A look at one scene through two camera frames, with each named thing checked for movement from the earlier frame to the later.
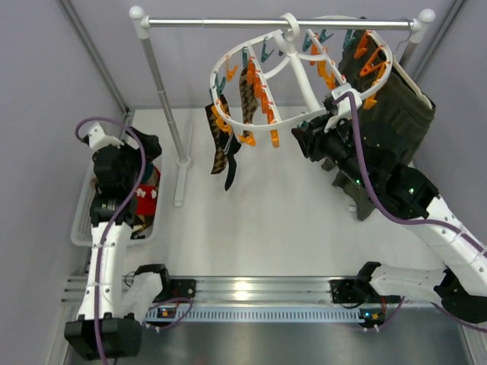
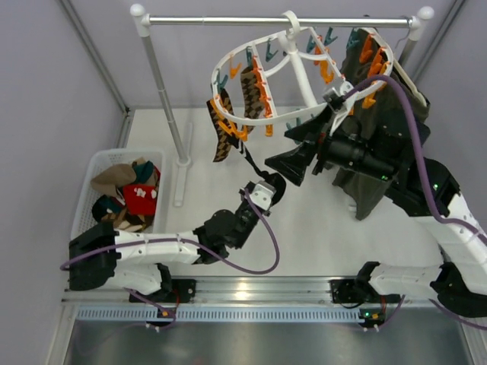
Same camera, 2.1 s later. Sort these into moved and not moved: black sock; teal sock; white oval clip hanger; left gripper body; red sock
Moved: black sock; left gripper body; white oval clip hanger
Not moved: teal sock; red sock
